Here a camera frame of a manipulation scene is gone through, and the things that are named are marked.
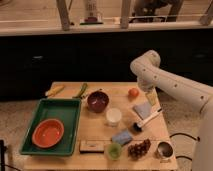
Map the orange plastic bowl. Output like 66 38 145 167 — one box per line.
32 119 64 148

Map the bunch of dark grapes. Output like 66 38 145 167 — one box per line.
128 139 151 160

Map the metal cup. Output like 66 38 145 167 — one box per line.
155 142 173 159

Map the blue sponge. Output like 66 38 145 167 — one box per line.
111 130 133 146

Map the green vegetable toy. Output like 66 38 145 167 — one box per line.
73 83 88 99

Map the black cable on floor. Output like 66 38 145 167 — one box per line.
169 132 201 164

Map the green plastic cup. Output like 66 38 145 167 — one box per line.
106 143 122 160

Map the grey folded cloth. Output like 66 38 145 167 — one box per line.
133 102 152 120

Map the white paper cup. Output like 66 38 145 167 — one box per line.
106 108 122 126

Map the wooden table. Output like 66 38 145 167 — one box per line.
24 82 177 171

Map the green plastic tray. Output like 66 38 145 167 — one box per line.
20 99 81 156

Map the wooden block eraser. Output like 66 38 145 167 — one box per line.
79 140 104 153

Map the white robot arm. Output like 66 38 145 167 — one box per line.
130 50 213 171

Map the white handled black brush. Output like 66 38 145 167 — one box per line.
133 109 162 132

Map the dark red bowl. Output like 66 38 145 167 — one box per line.
87 91 109 113

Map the small orange apple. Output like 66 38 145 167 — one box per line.
128 88 139 98

